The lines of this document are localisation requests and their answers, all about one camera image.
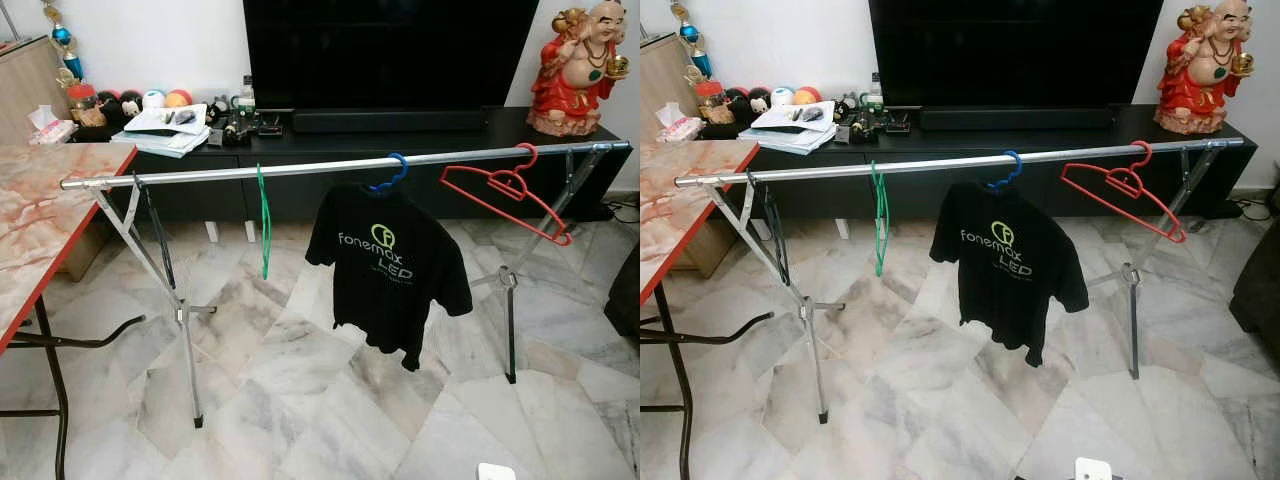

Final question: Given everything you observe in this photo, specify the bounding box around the pink tissue box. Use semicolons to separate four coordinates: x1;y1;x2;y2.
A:
28;103;79;146
655;100;706;143

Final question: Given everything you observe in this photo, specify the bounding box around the dark sofa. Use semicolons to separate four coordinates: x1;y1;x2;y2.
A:
605;245;641;336
1228;235;1280;336

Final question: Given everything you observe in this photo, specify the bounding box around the silver metal clothes rack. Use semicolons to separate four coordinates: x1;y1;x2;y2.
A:
674;137;1246;424
60;140;633;429

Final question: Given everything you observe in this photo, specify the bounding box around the red Buddha statue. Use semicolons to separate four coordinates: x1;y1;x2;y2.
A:
527;0;631;138
1153;0;1256;136

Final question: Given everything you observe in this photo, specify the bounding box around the black TV console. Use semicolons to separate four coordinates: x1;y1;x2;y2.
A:
700;103;1259;221
70;105;633;223

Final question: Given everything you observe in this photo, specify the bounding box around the jar with red lid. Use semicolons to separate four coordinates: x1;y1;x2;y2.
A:
65;83;101;128
695;80;731;126

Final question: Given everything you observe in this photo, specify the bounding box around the marble table with red edge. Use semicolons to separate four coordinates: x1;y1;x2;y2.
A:
640;140;776;480
0;140;146;480

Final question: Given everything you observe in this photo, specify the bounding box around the light wooden cabinet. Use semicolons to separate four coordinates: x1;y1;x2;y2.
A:
0;35;101;281
640;33;701;141

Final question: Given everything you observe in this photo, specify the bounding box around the black television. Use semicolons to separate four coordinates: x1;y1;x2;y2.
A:
868;0;1166;109
243;0;541;111

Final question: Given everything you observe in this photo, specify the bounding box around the black remote control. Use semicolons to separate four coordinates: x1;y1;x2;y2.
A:
835;112;881;144
205;115;251;148

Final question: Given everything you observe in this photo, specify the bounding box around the black printed T-shirt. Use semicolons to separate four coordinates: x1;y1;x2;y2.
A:
305;183;474;373
929;180;1091;368

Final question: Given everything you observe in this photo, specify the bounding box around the black mouse plush toy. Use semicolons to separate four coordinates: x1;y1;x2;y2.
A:
725;85;773;116
95;88;146;119

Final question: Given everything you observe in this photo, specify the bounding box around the blue plastic hanger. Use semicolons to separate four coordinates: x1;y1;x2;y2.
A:
985;150;1024;191
365;152;409;194

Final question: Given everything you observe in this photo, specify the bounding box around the green plastic hanger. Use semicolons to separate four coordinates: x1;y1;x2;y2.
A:
255;163;273;281
870;160;891;278

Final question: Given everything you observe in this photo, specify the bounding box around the black soundbar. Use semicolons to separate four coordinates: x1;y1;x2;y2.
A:
918;105;1116;131
292;108;489;134

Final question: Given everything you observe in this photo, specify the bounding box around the blue and gold trophy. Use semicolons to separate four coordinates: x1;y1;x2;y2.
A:
40;0;86;86
670;0;716;81

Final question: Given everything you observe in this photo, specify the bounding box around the white paper stack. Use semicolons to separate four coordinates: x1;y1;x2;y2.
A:
738;100;839;156
110;103;211;159

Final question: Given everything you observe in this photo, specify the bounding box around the red plastic hanger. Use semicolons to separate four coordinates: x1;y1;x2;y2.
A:
440;143;573;247
1060;140;1188;244

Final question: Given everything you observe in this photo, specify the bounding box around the black thin hanger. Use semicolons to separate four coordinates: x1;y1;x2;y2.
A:
133;175;179;291
745;172;793;288

